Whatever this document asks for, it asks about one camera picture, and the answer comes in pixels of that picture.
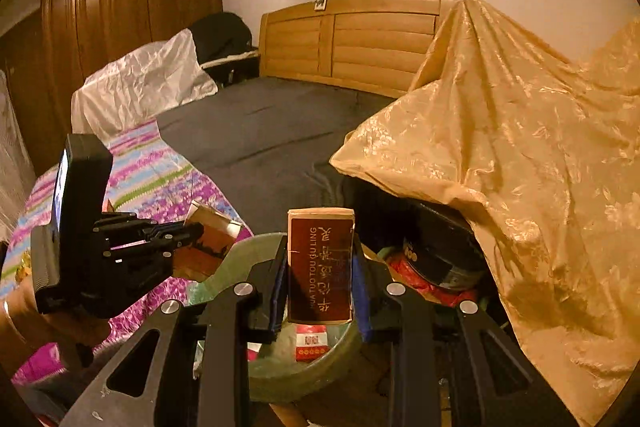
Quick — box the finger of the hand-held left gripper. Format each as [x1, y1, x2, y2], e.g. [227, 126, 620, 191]
[94, 212, 204, 249]
[100, 238, 201, 279]

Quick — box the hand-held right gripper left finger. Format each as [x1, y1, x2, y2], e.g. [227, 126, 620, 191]
[60, 249, 290, 427]

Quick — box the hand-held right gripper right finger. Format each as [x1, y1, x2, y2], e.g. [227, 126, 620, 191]
[351, 232, 581, 427]

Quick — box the dark red box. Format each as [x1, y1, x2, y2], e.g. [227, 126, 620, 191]
[287, 208, 357, 325]

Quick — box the brown cardboard box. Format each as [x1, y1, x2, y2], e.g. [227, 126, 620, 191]
[172, 201, 242, 283]

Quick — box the striped floral bedsheet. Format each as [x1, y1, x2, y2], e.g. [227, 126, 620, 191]
[0, 119, 253, 388]

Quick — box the red plastic bag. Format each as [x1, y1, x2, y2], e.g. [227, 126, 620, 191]
[387, 247, 481, 308]

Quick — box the red and white packet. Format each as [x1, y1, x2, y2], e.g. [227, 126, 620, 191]
[295, 324, 329, 362]

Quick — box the yellow wrapper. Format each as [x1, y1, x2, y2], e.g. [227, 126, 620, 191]
[14, 254, 35, 285]

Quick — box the black round tin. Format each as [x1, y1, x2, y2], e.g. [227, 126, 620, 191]
[405, 202, 488, 293]

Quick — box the white plastic sheet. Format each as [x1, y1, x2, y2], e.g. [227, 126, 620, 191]
[71, 28, 219, 142]

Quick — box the dark grey bed sheet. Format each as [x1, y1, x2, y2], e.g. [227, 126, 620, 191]
[156, 77, 401, 238]

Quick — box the black clothing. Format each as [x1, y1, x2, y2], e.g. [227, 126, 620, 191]
[190, 12, 261, 88]

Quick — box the gold patterned cloth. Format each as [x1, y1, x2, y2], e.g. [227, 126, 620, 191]
[330, 0, 640, 425]

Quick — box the wooden headboard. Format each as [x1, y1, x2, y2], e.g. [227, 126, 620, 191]
[258, 0, 458, 100]

